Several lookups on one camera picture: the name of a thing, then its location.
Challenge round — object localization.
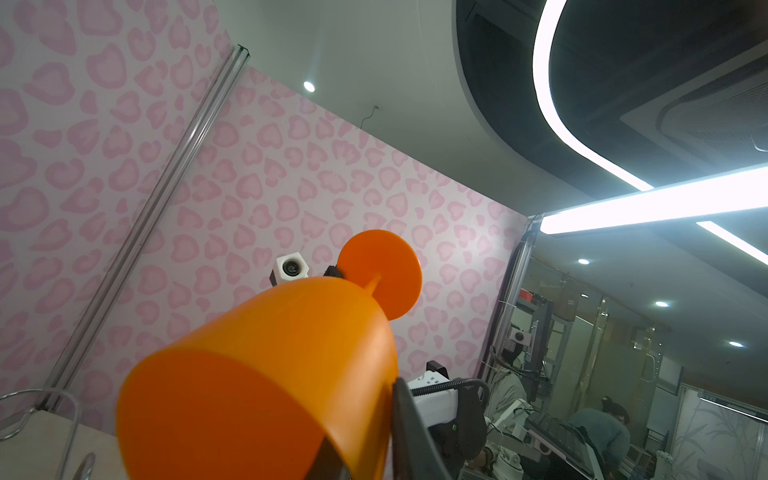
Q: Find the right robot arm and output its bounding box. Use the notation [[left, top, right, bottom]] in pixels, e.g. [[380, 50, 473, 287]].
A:
[[408, 360, 490, 479]]

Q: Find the chrome wine glass rack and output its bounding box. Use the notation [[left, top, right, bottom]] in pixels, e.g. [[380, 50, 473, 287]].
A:
[[1, 387, 96, 479]]

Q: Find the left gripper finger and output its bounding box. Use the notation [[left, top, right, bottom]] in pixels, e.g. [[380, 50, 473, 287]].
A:
[[391, 376, 453, 479]]

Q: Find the orange wine glass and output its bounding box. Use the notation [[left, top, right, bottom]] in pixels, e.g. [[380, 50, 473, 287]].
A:
[[116, 230, 422, 479]]

